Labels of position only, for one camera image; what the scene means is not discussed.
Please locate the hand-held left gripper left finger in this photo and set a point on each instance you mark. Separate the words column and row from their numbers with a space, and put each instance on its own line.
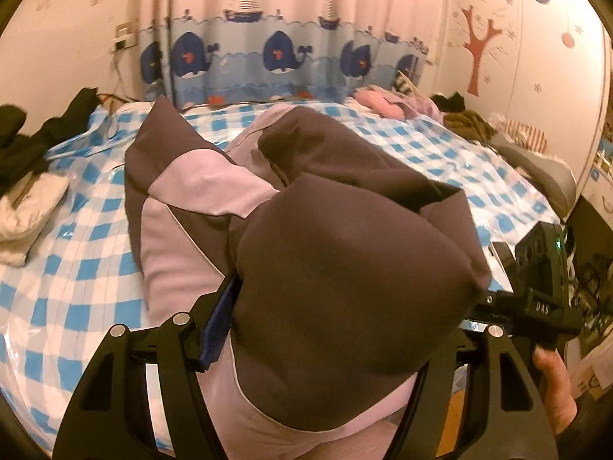
column 220, row 316

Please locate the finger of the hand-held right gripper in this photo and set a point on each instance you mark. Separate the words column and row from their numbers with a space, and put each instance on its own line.
column 504, row 261

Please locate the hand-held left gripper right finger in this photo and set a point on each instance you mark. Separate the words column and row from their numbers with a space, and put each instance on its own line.
column 479, row 359

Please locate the pink and grey jacket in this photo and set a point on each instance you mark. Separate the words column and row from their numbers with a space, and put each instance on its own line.
column 345, row 273

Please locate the person's right forearm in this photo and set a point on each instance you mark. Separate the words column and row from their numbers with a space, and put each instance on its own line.
column 591, row 431

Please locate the person's right hand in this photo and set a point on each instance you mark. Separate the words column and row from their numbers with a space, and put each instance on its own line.
column 555, row 388

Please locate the grey cushion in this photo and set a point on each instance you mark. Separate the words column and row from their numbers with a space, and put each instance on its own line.
column 546, row 172

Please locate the red striped cloth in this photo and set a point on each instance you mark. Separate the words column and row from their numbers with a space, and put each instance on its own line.
column 527, row 135

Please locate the olive cloth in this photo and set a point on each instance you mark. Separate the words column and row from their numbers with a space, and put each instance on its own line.
column 469, row 124

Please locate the blue checkered bed sheet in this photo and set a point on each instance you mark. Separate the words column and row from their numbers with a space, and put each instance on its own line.
column 76, row 268

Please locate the small black cloth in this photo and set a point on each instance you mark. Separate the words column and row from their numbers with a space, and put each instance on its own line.
column 448, row 102

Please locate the lilac cloth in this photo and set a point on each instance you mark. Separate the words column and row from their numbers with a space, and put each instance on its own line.
column 424, row 108

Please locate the pink cloth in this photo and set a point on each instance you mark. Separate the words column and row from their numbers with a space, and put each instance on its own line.
column 378, row 103

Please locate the cream quilted jacket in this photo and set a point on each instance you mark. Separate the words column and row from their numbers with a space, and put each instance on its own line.
column 28, row 215

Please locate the dark padded jacket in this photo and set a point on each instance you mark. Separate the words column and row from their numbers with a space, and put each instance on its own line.
column 19, row 153

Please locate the whale print curtain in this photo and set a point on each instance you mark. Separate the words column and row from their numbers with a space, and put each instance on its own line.
column 287, row 48

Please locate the white wall socket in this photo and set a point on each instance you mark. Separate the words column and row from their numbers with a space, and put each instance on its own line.
column 125, row 37

